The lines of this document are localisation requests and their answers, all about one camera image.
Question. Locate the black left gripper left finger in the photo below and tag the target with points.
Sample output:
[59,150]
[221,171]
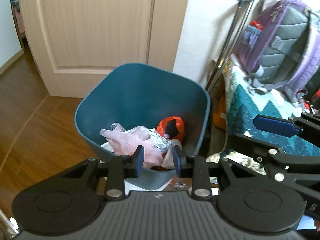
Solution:
[133,164]

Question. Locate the teal plastic trash bin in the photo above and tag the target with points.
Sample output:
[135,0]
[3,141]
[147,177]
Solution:
[137,94]

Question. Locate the pink crumpled plastic bag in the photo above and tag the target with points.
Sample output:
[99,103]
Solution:
[125,142]

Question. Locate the folded metal drying rack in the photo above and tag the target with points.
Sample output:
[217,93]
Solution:
[241,14]

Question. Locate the teal white quilted blanket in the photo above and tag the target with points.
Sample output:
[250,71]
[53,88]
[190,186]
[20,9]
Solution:
[242,106]

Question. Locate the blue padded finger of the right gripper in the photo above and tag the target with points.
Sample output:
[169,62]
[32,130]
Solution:
[285,128]

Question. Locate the light wooden door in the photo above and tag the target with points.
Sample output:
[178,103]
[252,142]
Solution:
[76,43]

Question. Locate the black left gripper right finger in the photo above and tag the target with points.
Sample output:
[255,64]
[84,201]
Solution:
[184,164]

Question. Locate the purple grey backpack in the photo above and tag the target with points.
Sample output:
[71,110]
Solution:
[280,49]

